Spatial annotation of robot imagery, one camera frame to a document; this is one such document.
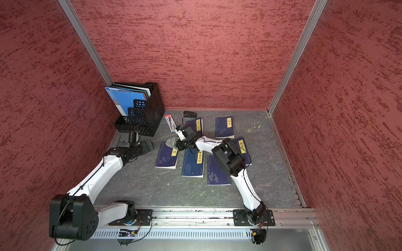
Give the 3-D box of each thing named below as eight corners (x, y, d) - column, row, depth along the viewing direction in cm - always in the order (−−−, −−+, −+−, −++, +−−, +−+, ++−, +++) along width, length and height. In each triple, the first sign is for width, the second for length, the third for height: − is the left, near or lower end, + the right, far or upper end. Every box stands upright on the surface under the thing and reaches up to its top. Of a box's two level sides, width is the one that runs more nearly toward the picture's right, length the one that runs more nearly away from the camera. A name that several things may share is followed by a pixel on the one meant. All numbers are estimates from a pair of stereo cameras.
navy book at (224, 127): (215, 139, 107) (215, 136, 104) (214, 118, 119) (214, 115, 116) (234, 139, 107) (235, 136, 104) (231, 118, 119) (232, 115, 116)
